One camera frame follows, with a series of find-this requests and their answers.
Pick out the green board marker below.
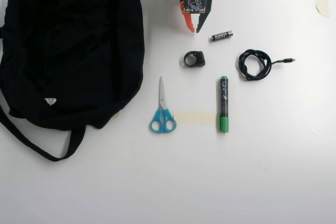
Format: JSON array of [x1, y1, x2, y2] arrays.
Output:
[[216, 76, 232, 134]]

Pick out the black fabric bag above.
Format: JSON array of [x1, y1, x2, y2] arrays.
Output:
[[0, 0, 146, 163]]

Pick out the black AAA battery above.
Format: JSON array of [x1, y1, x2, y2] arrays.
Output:
[[211, 30, 234, 43]]

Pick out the long beige masking tape strip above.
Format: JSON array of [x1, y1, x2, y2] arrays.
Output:
[[174, 111, 218, 126]]

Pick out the torn beige masking tape piece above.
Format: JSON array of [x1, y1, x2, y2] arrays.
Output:
[[314, 0, 330, 19]]

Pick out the square camera circuit board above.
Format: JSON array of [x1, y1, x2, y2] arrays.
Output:
[[183, 0, 206, 15]]

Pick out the black plastic ring clip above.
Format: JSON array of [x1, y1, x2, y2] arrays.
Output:
[[180, 50, 206, 69]]

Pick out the black braided USB cable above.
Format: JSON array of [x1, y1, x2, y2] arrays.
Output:
[[235, 48, 296, 82]]

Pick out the blue-handled scissors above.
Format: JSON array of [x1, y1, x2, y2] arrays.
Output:
[[149, 76, 177, 134]]

